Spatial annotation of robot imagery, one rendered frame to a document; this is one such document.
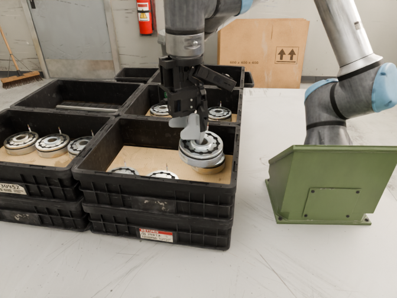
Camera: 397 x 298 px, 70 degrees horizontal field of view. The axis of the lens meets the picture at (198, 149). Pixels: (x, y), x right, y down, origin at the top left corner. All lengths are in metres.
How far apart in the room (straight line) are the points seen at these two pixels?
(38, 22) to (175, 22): 3.86
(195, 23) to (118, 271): 0.60
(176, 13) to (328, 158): 0.49
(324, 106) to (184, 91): 0.49
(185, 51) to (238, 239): 0.53
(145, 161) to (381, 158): 0.65
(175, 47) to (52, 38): 3.81
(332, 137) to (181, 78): 0.50
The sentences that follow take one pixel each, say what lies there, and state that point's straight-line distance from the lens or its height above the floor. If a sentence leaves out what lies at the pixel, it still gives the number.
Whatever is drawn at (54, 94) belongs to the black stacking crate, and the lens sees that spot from 1.36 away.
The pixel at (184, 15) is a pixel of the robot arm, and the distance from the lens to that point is 0.54.
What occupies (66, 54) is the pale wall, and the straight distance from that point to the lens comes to 4.31.
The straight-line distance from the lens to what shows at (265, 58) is 3.70.
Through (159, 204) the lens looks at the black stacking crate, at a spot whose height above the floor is 0.85.
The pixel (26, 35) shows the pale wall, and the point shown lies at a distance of 4.52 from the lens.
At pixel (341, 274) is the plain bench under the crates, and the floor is 0.70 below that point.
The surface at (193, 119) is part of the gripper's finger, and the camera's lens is 0.62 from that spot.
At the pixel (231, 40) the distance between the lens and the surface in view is 3.64.
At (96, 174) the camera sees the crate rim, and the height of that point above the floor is 0.93.
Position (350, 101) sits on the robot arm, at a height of 1.03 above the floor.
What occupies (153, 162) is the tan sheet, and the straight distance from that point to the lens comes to 0.88.
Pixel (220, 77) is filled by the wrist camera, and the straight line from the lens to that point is 0.63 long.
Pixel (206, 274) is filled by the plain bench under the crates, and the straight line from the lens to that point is 0.77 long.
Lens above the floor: 1.34
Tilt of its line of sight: 33 degrees down
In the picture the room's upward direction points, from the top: straight up
